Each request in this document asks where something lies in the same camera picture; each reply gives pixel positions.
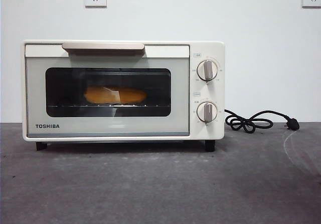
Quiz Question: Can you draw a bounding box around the yellow corn cob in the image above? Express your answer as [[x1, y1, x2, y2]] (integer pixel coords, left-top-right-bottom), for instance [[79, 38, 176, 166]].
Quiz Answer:
[[84, 86, 147, 104]]

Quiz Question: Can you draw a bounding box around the glass oven door with handle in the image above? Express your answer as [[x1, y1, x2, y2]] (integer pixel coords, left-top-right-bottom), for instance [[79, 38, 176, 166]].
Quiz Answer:
[[25, 42, 191, 137]]

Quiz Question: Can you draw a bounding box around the cream Toshiba toaster oven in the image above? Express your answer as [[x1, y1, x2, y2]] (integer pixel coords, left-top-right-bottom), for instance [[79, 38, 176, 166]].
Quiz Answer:
[[21, 40, 226, 152]]

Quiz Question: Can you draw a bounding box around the round timer knob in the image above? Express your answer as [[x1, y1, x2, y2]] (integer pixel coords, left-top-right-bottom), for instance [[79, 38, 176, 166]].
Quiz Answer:
[[197, 101, 218, 123]]

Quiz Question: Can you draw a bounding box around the round temperature knob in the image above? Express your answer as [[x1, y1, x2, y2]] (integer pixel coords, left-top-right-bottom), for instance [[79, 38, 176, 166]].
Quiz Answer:
[[197, 60, 219, 82]]

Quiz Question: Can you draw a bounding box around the wire oven rack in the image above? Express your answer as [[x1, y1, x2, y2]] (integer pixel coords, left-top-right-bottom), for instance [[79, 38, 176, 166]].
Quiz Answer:
[[47, 104, 171, 108]]

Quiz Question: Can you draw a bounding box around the black power cable with plug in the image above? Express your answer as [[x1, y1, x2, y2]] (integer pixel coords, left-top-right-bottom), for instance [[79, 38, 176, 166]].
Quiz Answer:
[[224, 109, 300, 132]]

